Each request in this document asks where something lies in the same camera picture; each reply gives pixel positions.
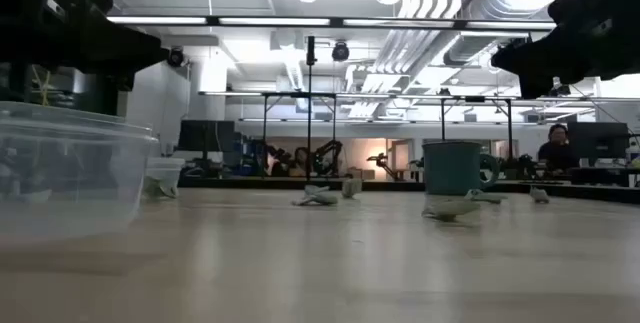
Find black tripod stand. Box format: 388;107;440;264
304;35;318;184

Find teal enamel mug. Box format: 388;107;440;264
422;140;501;197

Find black aluminium table frame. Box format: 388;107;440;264
177;176;640;205

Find black ceiling spotlight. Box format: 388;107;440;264
167;46;187;68
331;40;351;63

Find long ceiling light strip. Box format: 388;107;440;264
106;14;557;32

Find clear round plastic bin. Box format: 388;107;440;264
143;156;186;200
0;100;160;244

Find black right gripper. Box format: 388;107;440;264
491;0;640;100

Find black workstation frame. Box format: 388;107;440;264
260;91;339;180
439;95;515;174

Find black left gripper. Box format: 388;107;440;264
47;0;170;92

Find person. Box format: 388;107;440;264
537;122;582;173

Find black computer monitor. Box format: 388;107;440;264
567;121;630;168
177;119;236;154

